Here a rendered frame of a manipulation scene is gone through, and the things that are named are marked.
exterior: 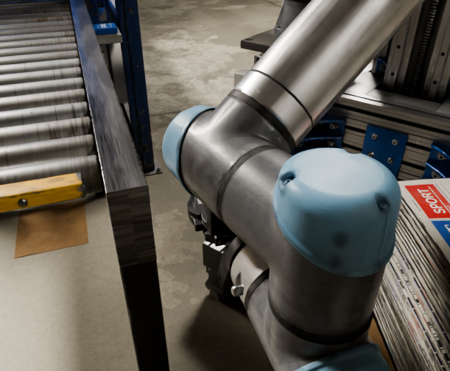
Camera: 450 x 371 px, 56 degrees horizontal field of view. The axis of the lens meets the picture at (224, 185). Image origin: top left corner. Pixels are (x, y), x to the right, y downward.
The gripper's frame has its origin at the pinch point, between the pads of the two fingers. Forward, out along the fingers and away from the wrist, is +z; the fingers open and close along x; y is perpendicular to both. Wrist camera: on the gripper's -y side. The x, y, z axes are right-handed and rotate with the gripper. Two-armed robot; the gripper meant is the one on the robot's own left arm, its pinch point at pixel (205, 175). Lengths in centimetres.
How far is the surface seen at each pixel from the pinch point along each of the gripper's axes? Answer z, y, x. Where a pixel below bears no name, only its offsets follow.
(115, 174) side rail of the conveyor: -1.7, 3.4, 11.9
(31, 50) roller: 61, 3, 24
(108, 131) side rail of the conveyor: 10.9, 3.4, 11.5
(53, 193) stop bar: -5.8, 4.9, 18.9
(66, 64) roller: 48, 3, 17
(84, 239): 88, -76, 24
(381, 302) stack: -20.8, -8.8, -15.5
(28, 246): 91, -76, 45
